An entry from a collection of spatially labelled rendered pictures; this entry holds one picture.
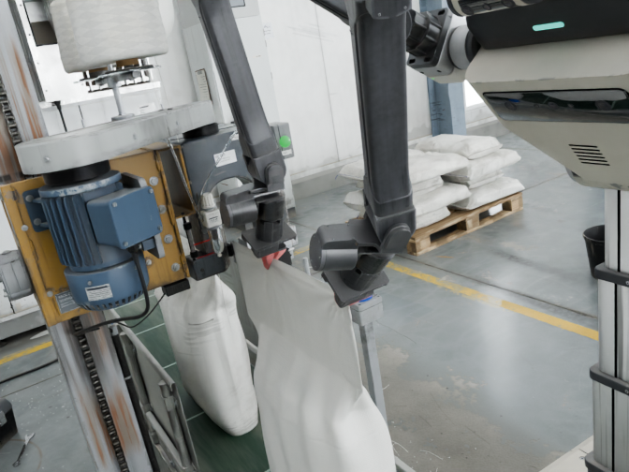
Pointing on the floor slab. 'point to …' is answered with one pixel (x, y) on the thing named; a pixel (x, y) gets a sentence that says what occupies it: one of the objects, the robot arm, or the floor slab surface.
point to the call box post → (373, 367)
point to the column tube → (75, 370)
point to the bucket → (594, 240)
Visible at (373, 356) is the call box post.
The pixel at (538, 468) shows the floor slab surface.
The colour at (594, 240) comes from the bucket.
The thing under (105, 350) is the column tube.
